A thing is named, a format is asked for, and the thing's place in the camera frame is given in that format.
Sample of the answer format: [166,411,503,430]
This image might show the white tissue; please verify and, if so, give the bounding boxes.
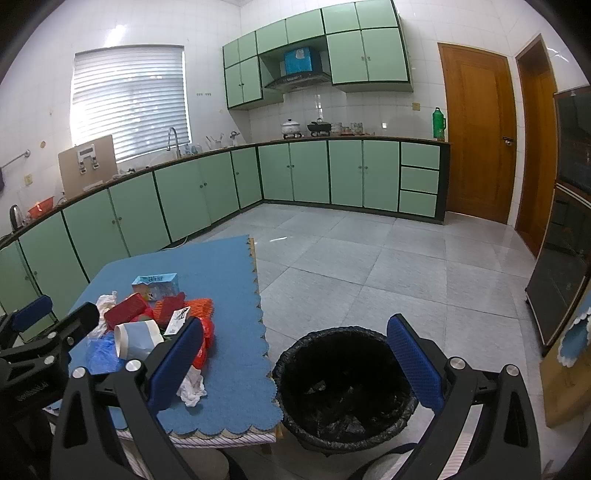
[88,291,117,339]
[176,366,207,408]

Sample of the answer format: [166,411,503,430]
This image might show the red gift envelope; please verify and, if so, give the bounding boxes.
[104,293,149,330]

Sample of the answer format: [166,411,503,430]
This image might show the white paper cup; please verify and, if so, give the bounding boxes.
[114,320,164,361]

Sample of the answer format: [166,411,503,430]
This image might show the light blue milk carton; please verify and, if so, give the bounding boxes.
[131,273,180,302]

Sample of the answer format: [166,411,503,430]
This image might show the white printed paper package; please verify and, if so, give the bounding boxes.
[164,307,190,336]

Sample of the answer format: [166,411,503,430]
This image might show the red plastic bag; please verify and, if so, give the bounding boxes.
[192,317,214,370]

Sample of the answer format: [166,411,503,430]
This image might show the orange foam fruit net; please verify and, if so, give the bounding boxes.
[184,298,213,320]

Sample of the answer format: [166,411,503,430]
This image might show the dark red scouring pad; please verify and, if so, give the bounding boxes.
[152,292,185,328]

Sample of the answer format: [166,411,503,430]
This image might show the green lower kitchen cabinets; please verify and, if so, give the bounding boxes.
[1,136,451,317]

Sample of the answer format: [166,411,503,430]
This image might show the black trash bin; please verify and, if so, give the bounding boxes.
[273,326,418,456]

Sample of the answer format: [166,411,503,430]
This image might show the chrome kitchen faucet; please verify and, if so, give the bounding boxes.
[166,127,181,159]

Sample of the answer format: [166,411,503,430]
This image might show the steel electric kettle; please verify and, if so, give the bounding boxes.
[9,204,25,232]

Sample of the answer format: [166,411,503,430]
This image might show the red plastic basin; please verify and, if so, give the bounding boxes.
[28,196,54,220]

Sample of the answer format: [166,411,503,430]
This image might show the brown cardboard box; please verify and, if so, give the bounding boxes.
[58,135,118,200]

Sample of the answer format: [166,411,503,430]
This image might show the black glass cabinet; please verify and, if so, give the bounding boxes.
[525,86,590,355]

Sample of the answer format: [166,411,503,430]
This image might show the white window blinds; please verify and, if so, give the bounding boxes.
[69,45,191,162]

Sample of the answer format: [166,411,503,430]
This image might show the brown wooden door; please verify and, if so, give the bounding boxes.
[438,43,517,224]
[516,36,557,255]

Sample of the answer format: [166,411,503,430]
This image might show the white cooking pot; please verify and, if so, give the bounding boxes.
[280,119,303,139]

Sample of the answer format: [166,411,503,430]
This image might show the green thermos bottle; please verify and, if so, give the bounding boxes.
[432,107,447,141]

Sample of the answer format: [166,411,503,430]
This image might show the black wok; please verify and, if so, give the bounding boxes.
[307,118,332,137]

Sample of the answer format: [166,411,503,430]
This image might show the black range hood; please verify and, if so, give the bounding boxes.
[263,71,332,93]

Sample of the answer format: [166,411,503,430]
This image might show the blue box on hood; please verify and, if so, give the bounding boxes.
[283,47,322,75]

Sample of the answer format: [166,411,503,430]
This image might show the wall towel bar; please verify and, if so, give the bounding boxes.
[0,149,31,169]

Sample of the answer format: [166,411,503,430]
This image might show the green upper wall cabinets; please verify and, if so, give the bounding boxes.
[222,1,413,110]

